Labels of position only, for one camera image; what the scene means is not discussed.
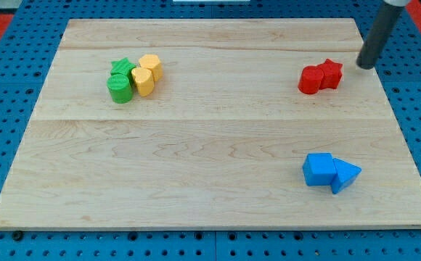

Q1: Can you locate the red cylinder block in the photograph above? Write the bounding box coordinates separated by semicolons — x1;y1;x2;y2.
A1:
298;65;324;95

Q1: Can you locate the red star block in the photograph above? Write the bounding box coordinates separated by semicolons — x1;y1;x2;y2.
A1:
317;59;343;90

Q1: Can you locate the light wooden board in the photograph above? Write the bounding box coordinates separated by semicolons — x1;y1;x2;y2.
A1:
0;18;421;231

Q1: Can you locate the yellow heart block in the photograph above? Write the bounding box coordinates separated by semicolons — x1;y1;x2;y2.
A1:
131;67;155;96

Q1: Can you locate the yellow hexagon block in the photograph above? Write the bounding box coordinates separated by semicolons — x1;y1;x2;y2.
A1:
139;54;163;82

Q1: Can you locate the green cylinder block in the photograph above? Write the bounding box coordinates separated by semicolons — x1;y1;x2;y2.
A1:
107;74;133;104

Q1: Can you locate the green star block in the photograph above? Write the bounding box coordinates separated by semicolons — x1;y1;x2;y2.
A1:
110;57;136;84

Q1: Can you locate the blue cube block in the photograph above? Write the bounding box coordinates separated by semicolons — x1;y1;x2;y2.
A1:
302;152;337;186

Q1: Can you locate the blue triangle block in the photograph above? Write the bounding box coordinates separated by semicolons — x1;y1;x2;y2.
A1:
330;158;361;194

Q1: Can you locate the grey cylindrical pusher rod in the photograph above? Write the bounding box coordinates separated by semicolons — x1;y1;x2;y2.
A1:
356;0;410;70

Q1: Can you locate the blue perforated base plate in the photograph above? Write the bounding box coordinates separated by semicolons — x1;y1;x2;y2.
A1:
0;0;421;260

